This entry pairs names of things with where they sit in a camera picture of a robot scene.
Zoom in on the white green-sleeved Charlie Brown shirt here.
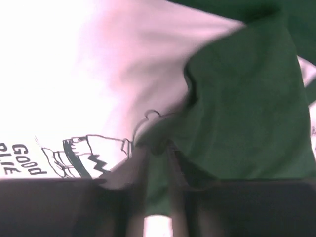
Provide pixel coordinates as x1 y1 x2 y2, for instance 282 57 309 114
0 0 316 237

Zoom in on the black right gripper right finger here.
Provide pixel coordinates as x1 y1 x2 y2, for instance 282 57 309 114
185 180 316 237

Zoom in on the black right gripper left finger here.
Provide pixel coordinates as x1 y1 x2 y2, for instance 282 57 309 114
0 179 145 237

